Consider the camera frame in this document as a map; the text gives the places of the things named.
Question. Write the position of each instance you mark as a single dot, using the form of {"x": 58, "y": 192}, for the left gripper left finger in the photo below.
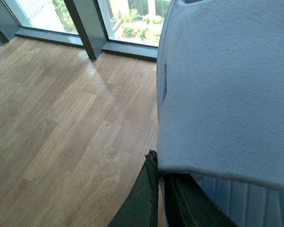
{"x": 140, "y": 209}

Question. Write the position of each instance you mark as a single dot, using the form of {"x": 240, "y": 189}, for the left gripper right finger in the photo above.
{"x": 187, "y": 205}

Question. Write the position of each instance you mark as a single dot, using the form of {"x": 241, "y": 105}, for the light blue slide slipper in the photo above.
{"x": 220, "y": 97}

